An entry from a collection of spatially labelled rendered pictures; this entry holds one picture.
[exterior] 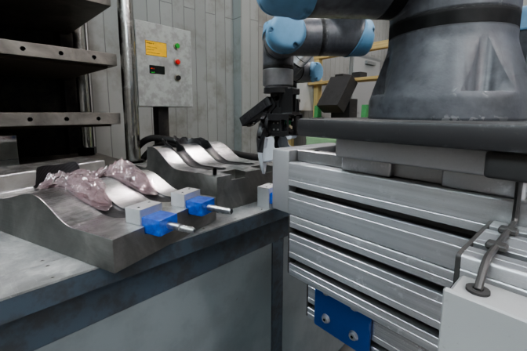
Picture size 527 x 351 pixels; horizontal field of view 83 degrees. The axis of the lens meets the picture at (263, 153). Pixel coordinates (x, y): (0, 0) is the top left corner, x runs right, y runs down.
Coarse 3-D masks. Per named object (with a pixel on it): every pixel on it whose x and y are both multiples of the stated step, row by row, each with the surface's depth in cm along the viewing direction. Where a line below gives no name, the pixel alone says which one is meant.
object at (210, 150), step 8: (168, 144) 96; (176, 144) 100; (200, 144) 104; (208, 144) 106; (176, 152) 94; (184, 152) 97; (208, 152) 101; (216, 152) 103; (184, 160) 93; (192, 160) 94; (216, 160) 98; (224, 160) 100; (208, 168) 83; (216, 168) 85; (224, 168) 83
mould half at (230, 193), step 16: (192, 144) 103; (224, 144) 110; (160, 160) 91; (176, 160) 91; (208, 160) 97; (240, 160) 101; (160, 176) 92; (176, 176) 85; (192, 176) 79; (208, 176) 74; (224, 176) 73; (256, 176) 82; (272, 176) 86; (208, 192) 75; (224, 192) 74; (240, 192) 78; (256, 192) 82
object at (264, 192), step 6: (258, 186) 77; (264, 186) 77; (270, 186) 77; (258, 192) 78; (264, 192) 76; (270, 192) 76; (258, 198) 78; (264, 198) 77; (270, 198) 76; (258, 204) 78; (264, 204) 77; (270, 204) 77
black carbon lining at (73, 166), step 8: (40, 168) 71; (48, 168) 73; (56, 168) 75; (64, 168) 76; (72, 168) 77; (40, 176) 71; (104, 176) 71; (152, 200) 65; (160, 200) 67; (168, 200) 66; (112, 208) 59; (120, 208) 59; (112, 216) 54; (120, 216) 56
